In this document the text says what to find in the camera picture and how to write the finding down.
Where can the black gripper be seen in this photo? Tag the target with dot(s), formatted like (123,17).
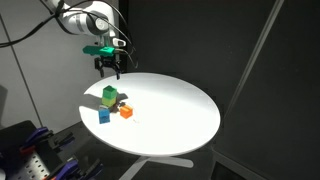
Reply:
(107,60)

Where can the lime green block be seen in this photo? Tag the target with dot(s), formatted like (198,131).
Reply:
(109,101)

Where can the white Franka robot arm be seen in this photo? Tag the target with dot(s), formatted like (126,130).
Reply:
(83,23)

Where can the grey block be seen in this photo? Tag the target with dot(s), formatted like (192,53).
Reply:
(102,107)

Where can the orange block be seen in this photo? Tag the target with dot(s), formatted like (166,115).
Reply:
(126,111)

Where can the blue block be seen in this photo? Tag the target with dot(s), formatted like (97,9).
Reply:
(104,116)

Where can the black clamp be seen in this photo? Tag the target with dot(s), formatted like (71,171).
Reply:
(63,139)

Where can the white table base legs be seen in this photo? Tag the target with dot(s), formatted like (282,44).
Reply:
(176,162)

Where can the black workbench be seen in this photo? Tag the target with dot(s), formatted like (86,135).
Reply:
(13,140)

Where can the perforated metal board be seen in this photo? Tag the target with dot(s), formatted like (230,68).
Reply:
(35,168)

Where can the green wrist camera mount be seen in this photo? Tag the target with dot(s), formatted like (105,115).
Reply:
(98,50)

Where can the black vertical post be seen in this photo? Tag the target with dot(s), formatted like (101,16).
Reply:
(123,50)

